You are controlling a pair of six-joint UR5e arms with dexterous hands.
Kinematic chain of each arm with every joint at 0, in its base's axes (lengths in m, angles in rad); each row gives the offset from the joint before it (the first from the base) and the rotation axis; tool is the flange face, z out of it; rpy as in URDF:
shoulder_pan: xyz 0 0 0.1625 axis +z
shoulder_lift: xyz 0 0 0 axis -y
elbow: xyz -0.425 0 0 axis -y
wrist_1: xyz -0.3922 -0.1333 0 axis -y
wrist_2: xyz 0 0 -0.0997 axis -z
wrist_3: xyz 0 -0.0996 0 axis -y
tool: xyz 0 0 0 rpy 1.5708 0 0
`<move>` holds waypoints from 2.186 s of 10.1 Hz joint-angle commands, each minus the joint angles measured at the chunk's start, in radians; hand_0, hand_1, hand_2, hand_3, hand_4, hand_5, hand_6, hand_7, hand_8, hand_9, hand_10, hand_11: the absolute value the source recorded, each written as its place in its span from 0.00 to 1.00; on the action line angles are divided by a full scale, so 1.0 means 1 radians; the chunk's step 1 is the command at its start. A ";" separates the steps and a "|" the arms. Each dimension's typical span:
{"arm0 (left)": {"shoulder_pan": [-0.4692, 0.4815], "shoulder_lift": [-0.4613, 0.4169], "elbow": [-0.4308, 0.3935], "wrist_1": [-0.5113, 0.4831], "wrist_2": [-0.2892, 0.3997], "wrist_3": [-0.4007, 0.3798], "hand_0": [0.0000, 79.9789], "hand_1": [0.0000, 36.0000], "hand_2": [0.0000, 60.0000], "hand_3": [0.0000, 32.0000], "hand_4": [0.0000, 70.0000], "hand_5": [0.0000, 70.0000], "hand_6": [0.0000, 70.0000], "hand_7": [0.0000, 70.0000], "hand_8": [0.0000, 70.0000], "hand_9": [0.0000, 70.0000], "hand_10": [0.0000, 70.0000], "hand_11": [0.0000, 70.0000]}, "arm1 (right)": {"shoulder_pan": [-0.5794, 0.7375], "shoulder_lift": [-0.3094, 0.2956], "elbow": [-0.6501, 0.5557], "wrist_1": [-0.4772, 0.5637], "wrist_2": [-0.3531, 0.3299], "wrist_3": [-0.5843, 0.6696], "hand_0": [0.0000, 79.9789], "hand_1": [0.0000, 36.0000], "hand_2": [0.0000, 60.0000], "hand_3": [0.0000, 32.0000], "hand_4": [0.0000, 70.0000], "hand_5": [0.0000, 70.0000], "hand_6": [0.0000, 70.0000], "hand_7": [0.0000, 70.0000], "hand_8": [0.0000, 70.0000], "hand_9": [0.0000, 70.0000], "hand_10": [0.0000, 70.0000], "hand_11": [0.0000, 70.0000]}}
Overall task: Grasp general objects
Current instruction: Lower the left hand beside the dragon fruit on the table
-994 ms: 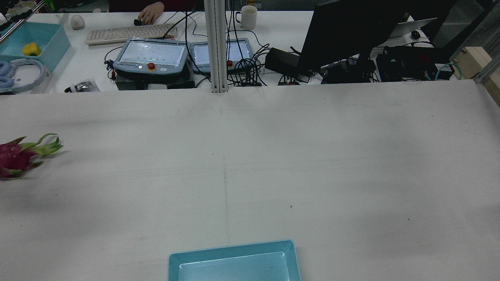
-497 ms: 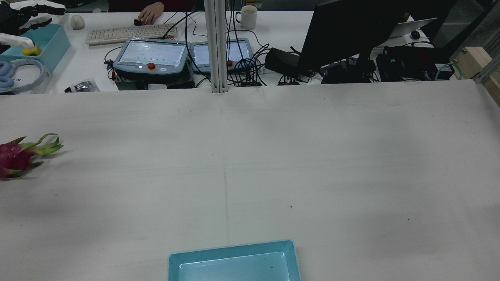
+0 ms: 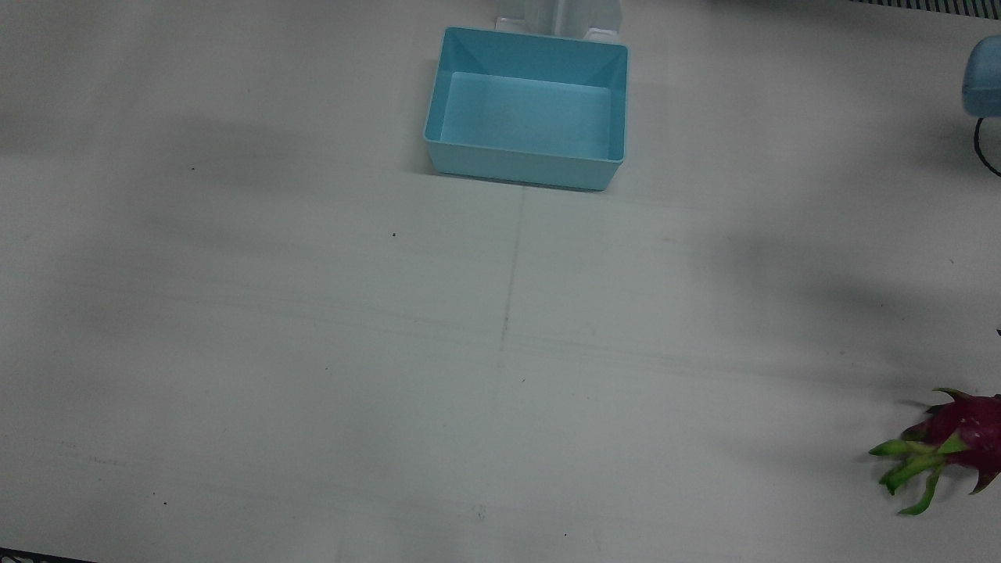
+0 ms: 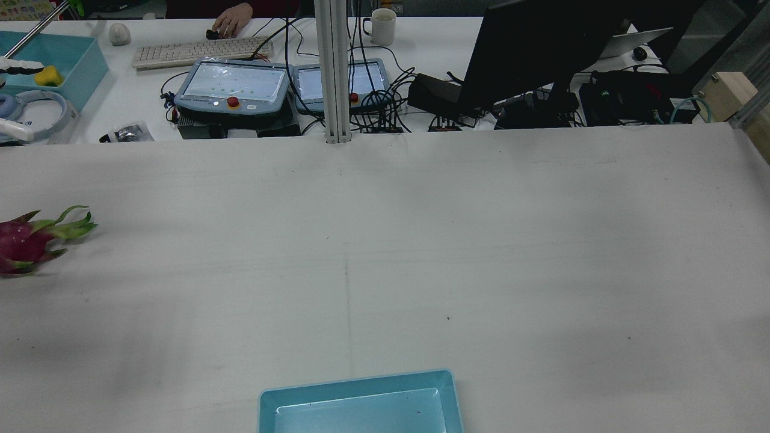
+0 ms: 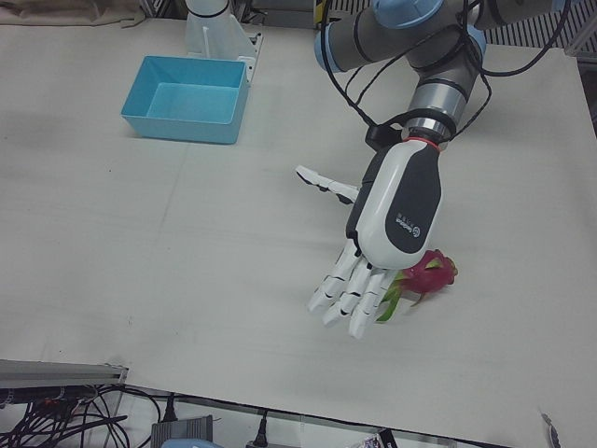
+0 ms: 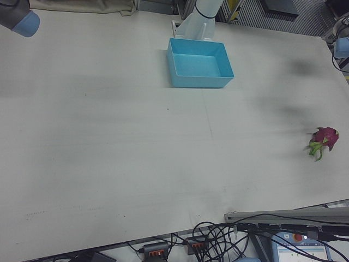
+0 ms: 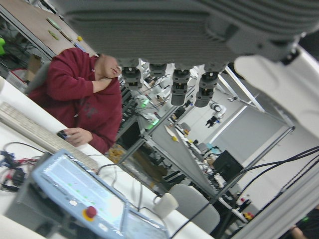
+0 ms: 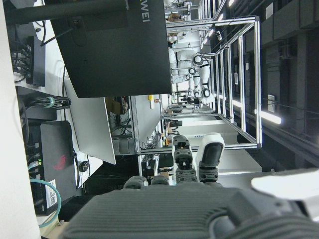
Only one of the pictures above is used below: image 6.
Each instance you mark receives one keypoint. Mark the black monitor stand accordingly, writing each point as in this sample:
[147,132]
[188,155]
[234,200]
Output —
[102,258]

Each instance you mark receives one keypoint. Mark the black power strip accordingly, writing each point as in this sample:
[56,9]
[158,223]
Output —
[155,249]
[197,244]

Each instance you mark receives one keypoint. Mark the large blue teach pendant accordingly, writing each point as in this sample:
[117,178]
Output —
[300,253]

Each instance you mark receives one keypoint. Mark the yellow black striped post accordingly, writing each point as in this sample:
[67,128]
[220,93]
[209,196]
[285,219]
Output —
[234,9]

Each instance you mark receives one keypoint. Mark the beige cloth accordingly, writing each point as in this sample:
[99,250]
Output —
[81,6]

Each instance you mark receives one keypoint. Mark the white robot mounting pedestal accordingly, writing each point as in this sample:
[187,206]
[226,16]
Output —
[196,27]

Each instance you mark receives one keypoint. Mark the magenta dragon fruit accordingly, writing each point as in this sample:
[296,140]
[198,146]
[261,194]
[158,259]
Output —
[327,136]

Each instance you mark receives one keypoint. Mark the light blue plastic bin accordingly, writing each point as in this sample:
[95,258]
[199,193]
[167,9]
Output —
[196,65]

